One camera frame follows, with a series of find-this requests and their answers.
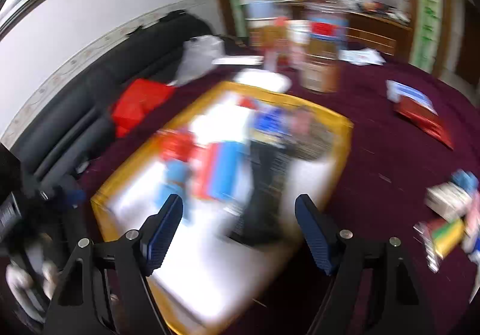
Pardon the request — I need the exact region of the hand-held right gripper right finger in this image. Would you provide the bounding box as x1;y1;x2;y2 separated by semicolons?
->
295;194;437;335

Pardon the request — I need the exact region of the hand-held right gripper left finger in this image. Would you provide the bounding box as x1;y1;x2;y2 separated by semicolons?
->
44;194;184;335

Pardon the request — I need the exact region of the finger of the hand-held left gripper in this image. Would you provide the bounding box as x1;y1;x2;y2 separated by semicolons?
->
56;185;88;209

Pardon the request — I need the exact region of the white towel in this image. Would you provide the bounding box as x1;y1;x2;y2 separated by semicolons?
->
109;159;297;326

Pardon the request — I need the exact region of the black printed packet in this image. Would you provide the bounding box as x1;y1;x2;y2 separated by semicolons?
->
229;133;301;244

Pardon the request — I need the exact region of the red blue packet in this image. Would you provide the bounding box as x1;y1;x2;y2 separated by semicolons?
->
190;140;245;201

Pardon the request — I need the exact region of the orange plastic bag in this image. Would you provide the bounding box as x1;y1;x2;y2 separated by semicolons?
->
157;128;200;164

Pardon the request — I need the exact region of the yellow cardboard box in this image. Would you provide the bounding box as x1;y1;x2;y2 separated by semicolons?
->
90;81;355;335

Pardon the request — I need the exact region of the black sofa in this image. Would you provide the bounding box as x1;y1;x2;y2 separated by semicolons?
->
7;10;226;188

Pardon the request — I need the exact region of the red bag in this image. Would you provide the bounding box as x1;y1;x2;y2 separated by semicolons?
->
110;78;176;139

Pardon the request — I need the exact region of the yellow green packet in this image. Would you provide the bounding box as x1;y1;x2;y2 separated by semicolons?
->
430;218;466;260

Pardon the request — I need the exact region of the white box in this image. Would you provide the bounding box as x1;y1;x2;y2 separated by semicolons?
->
425;182;474;220

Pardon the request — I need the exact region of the pink packet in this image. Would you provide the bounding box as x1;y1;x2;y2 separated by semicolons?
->
463;193;480;255

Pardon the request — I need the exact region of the clear blue plastic packaging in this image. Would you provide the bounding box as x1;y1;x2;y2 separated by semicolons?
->
451;169;480;195

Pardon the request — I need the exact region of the red foil packet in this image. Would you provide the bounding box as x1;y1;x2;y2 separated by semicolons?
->
393;95;455;150

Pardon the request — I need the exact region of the white flat packet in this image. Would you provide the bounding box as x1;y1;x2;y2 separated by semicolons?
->
233;68;294;95

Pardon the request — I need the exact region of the blue white packet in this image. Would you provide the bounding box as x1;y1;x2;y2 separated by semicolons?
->
386;79;438;114

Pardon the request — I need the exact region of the gold tin can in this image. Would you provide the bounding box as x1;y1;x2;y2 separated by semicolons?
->
299;35;343;94

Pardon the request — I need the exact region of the white plastic bag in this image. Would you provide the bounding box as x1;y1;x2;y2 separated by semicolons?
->
175;34;226;87

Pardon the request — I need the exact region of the blue label clear jar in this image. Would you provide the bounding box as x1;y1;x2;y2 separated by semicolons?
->
305;10;350;59

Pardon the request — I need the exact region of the wooden counter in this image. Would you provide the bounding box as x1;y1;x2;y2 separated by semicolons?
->
289;5;414;55

